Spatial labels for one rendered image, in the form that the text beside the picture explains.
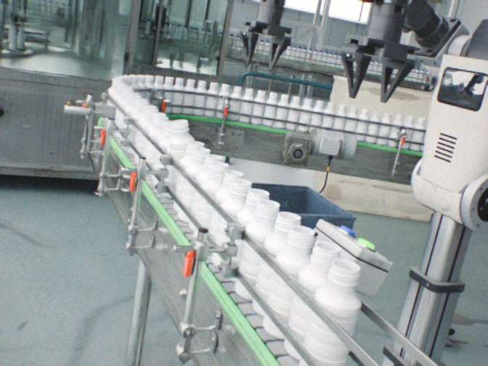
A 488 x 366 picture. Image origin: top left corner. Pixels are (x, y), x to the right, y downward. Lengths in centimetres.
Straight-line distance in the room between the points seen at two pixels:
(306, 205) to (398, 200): 363
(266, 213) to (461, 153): 62
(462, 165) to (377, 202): 417
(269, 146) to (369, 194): 274
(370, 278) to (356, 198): 450
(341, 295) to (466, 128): 75
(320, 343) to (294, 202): 129
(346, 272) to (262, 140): 216
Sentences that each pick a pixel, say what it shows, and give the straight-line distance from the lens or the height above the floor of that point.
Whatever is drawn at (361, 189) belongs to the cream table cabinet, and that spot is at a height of 22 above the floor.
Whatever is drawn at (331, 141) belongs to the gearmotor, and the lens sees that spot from 274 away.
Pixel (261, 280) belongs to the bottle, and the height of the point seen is 106.
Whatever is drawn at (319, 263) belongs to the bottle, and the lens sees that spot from 78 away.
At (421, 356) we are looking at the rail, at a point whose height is 111.
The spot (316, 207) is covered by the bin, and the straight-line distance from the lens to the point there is 195.
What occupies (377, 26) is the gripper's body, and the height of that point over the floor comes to 147.
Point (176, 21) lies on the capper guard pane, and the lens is 647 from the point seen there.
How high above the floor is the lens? 142
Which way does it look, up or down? 14 degrees down
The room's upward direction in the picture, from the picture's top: 10 degrees clockwise
